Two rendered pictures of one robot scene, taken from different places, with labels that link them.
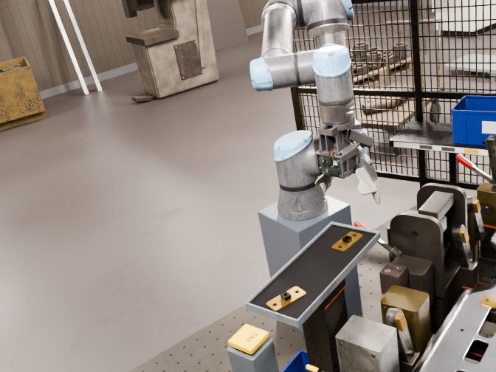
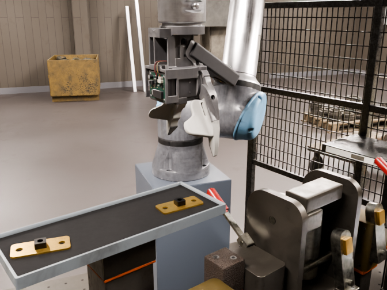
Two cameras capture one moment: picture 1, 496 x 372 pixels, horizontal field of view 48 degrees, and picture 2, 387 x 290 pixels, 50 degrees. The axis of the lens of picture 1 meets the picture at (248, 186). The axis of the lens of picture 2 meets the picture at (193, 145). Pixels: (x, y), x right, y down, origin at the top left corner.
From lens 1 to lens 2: 0.70 m
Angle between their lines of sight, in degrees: 11
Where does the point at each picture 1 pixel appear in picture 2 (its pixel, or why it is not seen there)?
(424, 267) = (269, 267)
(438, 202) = (317, 189)
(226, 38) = not seen: hidden behind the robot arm
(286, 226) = (148, 183)
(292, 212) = (160, 170)
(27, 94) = (89, 80)
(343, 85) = not seen: outside the picture
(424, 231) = (284, 218)
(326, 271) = (122, 229)
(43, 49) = (113, 52)
